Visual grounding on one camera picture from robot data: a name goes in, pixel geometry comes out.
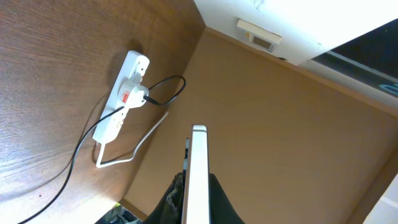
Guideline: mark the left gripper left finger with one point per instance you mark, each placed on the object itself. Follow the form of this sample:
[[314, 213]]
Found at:
[[168, 210]]

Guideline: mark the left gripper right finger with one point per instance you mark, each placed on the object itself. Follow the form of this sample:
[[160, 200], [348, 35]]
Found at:
[[221, 209]]

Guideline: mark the black smartphone with white circles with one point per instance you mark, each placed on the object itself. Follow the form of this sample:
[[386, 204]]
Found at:
[[196, 202]]

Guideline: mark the white USB charger plug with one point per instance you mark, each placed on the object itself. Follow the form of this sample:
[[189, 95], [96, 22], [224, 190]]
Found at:
[[131, 95]]

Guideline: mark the white power strip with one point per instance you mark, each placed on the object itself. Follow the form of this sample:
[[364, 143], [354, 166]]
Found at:
[[113, 115]]

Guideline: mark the white wall socket box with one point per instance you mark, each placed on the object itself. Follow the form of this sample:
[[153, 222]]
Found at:
[[257, 37]]

